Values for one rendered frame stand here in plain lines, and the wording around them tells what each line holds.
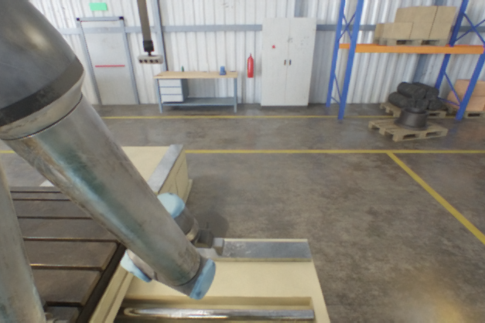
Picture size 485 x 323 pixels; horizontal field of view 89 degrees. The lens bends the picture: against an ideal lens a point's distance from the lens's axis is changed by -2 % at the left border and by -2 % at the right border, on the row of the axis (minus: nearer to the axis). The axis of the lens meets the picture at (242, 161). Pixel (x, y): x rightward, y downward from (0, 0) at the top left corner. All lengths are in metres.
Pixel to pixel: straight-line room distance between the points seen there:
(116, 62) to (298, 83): 4.77
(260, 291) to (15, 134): 1.30
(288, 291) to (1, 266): 1.23
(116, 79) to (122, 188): 7.59
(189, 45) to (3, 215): 6.92
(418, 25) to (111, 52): 7.15
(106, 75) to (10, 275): 7.64
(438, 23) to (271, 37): 3.39
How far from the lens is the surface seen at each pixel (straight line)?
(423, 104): 7.31
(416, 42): 6.76
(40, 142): 0.29
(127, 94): 7.89
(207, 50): 7.15
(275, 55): 6.50
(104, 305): 1.32
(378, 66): 7.93
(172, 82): 6.51
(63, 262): 1.41
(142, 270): 0.68
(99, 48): 7.95
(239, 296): 1.43
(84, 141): 0.30
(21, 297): 0.50
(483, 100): 8.25
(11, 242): 0.46
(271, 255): 1.56
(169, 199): 0.71
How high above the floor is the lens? 1.90
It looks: 28 degrees down
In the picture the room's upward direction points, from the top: straight up
